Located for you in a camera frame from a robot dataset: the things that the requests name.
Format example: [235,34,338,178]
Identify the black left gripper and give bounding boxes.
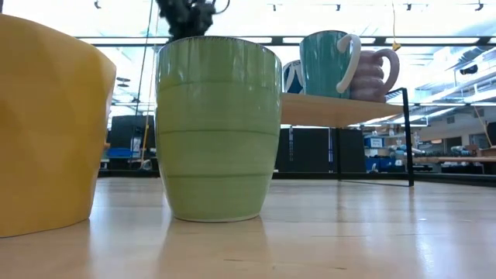
[155,0,217,42]

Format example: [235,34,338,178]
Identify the white mug blue pattern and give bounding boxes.
[281,59,305,95]

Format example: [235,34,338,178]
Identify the green ribbed mug white handle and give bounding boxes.
[154,35,283,223]

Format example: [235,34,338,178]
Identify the teal mug white handle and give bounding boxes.
[298,29,362,99]

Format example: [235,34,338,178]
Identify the yellow faceted mug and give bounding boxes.
[0,13,118,238]

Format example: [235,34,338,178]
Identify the lavender bubble-shaped mug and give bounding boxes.
[350,48,401,104]

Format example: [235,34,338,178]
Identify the thin dark slanted pole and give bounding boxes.
[135,0,155,116]

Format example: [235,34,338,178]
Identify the black panel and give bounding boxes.
[274,126,366,174]

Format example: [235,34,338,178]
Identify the blue box white label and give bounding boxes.
[363,136,385,149]

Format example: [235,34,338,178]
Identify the blue storage bin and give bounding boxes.
[365,157,397,173]

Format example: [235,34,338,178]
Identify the wooden workbench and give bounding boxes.
[411,154,496,164]

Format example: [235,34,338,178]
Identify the wooden shelf black metal frame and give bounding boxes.
[279,87,415,188]

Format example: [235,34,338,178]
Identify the black table edge rail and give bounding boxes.
[97,169,496,188]

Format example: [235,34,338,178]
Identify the yellow hanging cord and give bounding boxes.
[391,0,402,52]

